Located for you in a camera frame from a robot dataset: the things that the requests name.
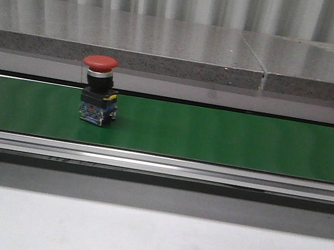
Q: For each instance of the grey stone countertop slab right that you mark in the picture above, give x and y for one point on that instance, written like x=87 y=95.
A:
x=293 y=66

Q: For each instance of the red mushroom push button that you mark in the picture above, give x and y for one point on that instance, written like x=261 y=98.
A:
x=99 y=99

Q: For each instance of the grey stone countertop slab left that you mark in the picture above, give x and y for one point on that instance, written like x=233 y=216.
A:
x=140 y=43

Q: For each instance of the green conveyor belt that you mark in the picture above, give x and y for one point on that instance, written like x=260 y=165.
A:
x=253 y=142

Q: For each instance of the grey stone countertop slab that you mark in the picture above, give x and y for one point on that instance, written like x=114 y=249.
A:
x=293 y=66
x=140 y=43

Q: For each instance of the aluminium conveyor frame rail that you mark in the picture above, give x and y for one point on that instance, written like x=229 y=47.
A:
x=163 y=166

